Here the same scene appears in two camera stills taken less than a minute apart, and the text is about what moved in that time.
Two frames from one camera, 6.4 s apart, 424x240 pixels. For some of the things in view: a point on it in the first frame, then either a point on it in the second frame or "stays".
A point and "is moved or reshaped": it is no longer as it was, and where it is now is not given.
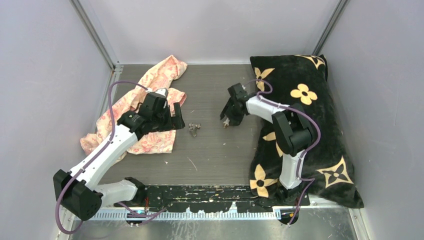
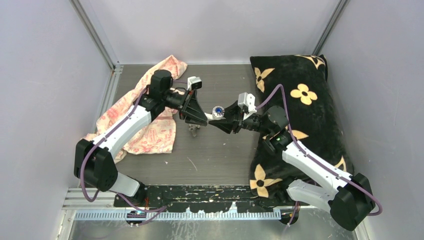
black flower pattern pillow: (329, 173) stays
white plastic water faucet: (226, 123) is moved or reshaped
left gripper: (174, 122) -> (193, 112)
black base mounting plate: (218, 198) stays
